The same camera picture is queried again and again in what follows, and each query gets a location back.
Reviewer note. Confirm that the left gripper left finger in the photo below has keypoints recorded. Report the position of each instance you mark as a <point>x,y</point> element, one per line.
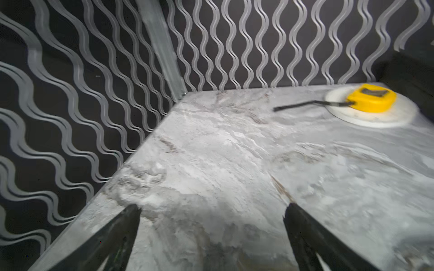
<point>110,248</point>

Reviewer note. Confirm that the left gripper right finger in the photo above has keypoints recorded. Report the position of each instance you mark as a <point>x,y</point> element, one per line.
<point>310,241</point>

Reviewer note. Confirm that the black plastic tool case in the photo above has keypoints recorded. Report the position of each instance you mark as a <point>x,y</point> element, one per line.
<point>411,73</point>

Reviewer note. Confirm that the yellow white tape measure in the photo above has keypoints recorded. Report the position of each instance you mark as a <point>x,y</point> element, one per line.
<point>367,105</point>

